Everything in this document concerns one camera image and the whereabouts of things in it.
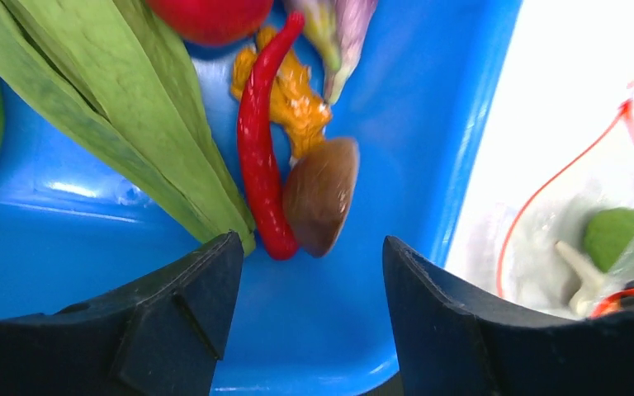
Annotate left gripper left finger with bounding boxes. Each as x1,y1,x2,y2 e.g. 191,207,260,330
0,232,244,395

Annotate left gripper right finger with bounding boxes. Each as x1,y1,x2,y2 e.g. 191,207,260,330
382,236,634,395

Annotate white fake garlic piece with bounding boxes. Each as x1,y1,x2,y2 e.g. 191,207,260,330
555,240,607,317

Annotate clear zip top bag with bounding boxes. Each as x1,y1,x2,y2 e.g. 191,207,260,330
447,82,634,322

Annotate green fake bumpy vegetable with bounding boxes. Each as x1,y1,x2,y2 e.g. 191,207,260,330
582,207,634,273

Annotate fake mushroom slice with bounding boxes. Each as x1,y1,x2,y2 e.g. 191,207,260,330
283,137,360,258

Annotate fake red chili pepper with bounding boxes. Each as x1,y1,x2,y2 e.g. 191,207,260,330
237,12,305,261

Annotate orange fake corn piece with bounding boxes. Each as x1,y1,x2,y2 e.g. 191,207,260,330
230,26,333,163

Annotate green fake leafy vegetable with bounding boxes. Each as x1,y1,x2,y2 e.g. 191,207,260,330
0,0,256,252

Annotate blue plastic bin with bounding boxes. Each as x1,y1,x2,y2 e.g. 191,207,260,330
0,1,521,395

